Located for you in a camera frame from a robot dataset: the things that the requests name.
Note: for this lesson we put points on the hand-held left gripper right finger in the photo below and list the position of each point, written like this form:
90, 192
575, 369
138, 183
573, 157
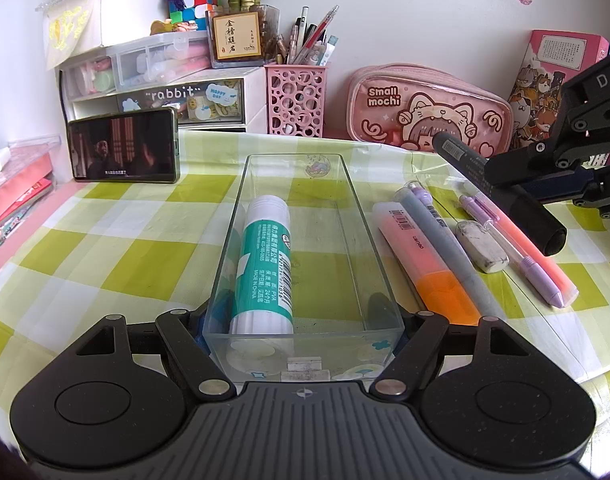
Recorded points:
421, 330

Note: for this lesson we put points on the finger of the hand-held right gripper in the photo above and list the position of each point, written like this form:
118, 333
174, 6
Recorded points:
522, 162
560, 189

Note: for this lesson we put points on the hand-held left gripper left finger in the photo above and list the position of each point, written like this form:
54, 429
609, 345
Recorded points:
201, 327

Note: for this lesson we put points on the black marker pen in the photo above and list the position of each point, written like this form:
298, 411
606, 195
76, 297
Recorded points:
465, 157

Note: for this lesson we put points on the green white glue stick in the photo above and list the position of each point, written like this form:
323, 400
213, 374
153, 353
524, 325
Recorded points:
260, 260

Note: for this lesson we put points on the clear plastic tray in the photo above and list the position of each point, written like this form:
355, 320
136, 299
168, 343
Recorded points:
325, 240

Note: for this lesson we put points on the pink box with cat print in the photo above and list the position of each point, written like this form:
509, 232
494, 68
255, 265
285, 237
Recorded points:
550, 60

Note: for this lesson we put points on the purple mechanical pencil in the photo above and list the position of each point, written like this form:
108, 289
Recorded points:
530, 266

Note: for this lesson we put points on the pink orange highlighter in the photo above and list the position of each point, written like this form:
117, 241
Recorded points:
560, 277

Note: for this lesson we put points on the grey pen with purple cap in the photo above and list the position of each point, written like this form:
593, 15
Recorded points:
450, 245

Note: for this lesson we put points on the white eraser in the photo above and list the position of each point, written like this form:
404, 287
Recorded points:
480, 246

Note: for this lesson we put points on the green checked tablecloth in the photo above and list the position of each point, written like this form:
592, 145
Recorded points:
110, 240

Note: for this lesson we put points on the pink cartoon pencil case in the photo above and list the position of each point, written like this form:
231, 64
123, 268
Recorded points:
385, 117

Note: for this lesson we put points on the smartphone with dark screen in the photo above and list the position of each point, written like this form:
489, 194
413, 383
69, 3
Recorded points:
120, 145

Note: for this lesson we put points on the cartoon print booklet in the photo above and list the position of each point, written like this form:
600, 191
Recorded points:
2, 232

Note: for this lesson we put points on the red booklet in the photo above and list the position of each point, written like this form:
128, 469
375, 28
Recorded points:
20, 190

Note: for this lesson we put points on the white drawer organizer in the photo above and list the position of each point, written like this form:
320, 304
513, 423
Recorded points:
255, 105

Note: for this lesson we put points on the pink perforated pen holder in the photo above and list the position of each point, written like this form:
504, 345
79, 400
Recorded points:
295, 100

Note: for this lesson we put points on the bunch of pens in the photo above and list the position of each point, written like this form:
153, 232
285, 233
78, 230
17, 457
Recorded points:
305, 40

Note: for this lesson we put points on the clear plastic folder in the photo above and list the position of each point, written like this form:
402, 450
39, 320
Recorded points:
20, 155

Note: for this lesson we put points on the clear drawer organizer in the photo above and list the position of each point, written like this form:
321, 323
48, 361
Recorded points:
130, 65

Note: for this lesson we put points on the glass vase with label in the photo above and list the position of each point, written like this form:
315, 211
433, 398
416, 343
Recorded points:
237, 35

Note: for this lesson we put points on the small yellow toy figure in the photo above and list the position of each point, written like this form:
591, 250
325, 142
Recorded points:
172, 26

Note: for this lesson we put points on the colourful puzzle cube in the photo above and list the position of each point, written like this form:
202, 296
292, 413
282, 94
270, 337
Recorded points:
197, 7

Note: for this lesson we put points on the yellow patterned paper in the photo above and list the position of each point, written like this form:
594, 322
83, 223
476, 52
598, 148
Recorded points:
65, 35

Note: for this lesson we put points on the white storage box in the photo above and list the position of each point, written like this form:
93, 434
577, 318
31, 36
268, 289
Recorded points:
130, 10

